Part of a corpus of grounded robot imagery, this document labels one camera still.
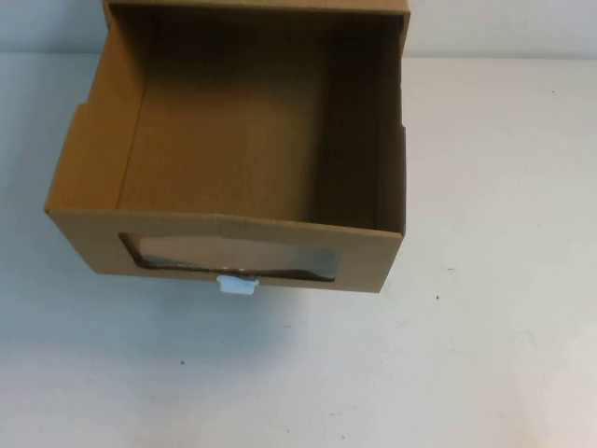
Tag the cardboard drawer with window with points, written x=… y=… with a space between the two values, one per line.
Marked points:
x=224 y=154

